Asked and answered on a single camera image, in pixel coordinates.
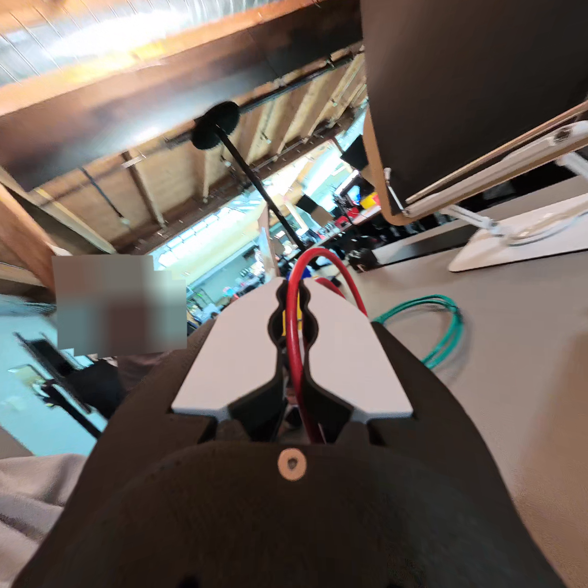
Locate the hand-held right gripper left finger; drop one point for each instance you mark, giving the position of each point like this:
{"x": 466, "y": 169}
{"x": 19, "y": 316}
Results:
{"x": 220, "y": 358}

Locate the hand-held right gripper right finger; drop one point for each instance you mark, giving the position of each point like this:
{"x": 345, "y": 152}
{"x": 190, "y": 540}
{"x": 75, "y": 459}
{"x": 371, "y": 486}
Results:
{"x": 353, "y": 363}

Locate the silver ventilation duct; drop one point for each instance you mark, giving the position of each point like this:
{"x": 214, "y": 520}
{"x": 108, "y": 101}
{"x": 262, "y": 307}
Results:
{"x": 115, "y": 41}

